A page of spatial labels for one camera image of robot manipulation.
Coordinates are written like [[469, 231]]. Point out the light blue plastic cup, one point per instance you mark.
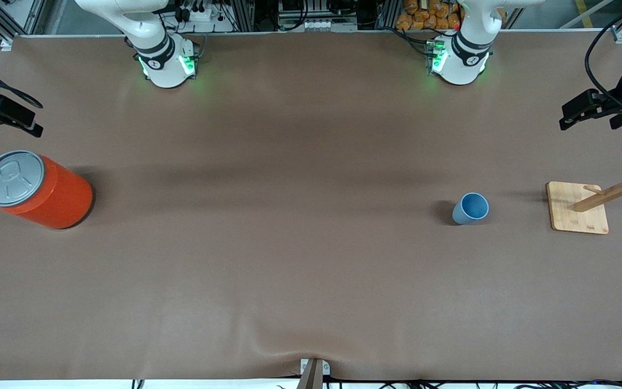
[[470, 209]]

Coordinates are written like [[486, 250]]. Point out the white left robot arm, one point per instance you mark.
[[459, 59]]

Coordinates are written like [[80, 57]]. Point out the orange can with silver lid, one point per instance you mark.
[[46, 200]]

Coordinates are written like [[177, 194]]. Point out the wooden mug tree stand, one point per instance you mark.
[[578, 213]]

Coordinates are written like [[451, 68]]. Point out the orange brown lumpy objects heap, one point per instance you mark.
[[424, 16]]

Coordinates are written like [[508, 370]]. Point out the white power strip black plugs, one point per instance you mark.
[[197, 13]]

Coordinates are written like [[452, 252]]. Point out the white connector strip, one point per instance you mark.
[[319, 25]]

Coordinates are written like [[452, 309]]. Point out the brown table mat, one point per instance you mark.
[[311, 281]]

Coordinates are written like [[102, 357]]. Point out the metal clamp bracket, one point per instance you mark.
[[313, 373]]

